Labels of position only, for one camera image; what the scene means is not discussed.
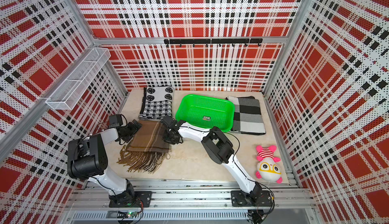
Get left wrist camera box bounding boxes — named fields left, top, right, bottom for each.
left=108, top=114, right=123, bottom=128

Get pink white plush toy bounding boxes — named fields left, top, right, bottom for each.
left=256, top=145, right=283, bottom=184

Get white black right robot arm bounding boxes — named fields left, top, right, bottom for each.
left=161, top=116, right=272, bottom=206

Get green plastic basket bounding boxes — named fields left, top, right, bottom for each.
left=175, top=94, right=235, bottom=132

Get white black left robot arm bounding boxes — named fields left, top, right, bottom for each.
left=67, top=120, right=142, bottom=205

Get black white houndstooth scarf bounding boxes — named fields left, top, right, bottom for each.
left=139, top=86, right=174, bottom=120

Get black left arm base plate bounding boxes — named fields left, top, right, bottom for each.
left=109, top=191, right=152, bottom=208

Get brown fringed scarf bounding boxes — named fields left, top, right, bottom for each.
left=118, top=120, right=170, bottom=173

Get black wall hook rail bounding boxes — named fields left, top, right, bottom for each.
left=164, top=38, right=263, bottom=46

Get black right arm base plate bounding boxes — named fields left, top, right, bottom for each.
left=231, top=191, right=272, bottom=207

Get green circuit board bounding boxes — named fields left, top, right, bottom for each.
left=116, top=211, right=139, bottom=219

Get grey black white checked scarf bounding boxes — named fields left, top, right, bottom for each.
left=226, top=96, right=266, bottom=136

